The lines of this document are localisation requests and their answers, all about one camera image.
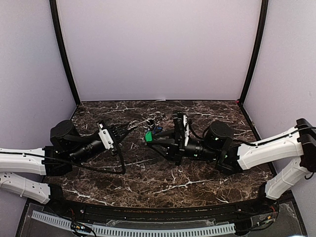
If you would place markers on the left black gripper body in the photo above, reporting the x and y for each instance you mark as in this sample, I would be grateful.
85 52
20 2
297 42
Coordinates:
116 148

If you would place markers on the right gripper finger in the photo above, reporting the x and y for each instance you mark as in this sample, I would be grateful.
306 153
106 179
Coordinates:
162 148
164 135

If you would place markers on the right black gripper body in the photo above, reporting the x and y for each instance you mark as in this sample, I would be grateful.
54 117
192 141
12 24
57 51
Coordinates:
178 148

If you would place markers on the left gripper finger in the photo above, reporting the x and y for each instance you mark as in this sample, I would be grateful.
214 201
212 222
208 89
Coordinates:
119 126
122 133

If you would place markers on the blue key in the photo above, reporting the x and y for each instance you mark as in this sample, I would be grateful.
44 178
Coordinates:
156 130

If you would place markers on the green key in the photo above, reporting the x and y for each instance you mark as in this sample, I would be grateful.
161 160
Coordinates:
148 137

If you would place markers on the black disc with keyrings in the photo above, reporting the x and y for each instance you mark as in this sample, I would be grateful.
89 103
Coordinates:
151 122

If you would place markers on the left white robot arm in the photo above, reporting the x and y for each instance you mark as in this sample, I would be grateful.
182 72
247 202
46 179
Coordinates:
68 149

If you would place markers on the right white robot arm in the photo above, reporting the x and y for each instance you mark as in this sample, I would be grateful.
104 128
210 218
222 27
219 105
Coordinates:
231 156

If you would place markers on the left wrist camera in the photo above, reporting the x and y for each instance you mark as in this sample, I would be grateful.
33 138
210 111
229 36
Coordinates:
104 134

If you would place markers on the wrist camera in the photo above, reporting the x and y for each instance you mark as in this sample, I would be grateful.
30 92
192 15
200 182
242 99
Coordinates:
104 134
181 128

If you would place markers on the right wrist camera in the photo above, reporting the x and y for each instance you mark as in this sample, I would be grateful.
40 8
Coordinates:
181 128

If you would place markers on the black front rail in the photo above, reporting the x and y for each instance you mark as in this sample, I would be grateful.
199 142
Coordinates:
83 211

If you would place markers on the white slotted cable duct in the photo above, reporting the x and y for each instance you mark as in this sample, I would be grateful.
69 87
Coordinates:
116 228

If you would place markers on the left black frame post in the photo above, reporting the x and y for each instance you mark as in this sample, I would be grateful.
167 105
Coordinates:
62 50

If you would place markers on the black frame post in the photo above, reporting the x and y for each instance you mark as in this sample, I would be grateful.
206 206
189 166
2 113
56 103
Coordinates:
62 50
255 51

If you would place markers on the right black frame post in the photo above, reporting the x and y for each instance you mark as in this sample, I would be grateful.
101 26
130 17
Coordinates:
255 51

